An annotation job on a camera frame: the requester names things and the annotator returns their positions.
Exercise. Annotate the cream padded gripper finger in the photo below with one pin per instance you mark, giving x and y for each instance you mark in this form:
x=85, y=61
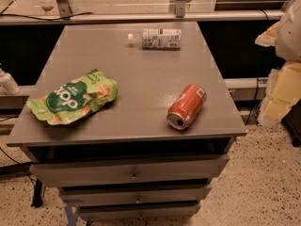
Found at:
x=268, y=37

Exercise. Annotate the clear plastic bottle blue label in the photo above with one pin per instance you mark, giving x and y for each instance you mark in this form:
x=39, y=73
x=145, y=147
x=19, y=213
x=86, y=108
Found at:
x=156, y=39

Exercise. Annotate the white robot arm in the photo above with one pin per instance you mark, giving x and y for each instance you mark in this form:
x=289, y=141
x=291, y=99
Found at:
x=285, y=35

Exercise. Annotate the green rice chip bag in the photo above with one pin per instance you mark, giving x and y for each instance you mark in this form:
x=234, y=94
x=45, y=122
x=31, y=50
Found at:
x=76, y=99

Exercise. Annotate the red soda can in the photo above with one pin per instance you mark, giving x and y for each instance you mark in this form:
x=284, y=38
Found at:
x=184, y=110

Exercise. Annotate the grey drawer cabinet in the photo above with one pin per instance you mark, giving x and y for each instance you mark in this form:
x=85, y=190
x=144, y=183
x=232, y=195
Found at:
x=91, y=161

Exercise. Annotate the top drawer knob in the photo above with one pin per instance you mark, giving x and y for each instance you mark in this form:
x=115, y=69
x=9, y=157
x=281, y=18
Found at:
x=134, y=177

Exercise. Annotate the white pipe at left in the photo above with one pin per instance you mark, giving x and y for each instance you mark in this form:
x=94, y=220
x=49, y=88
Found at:
x=8, y=83

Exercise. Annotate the black stand foot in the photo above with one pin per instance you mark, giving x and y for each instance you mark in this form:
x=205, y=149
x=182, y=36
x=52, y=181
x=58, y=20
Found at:
x=37, y=198

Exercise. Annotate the metal frame rail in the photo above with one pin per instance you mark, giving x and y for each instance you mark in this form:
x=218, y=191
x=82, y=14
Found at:
x=91, y=18

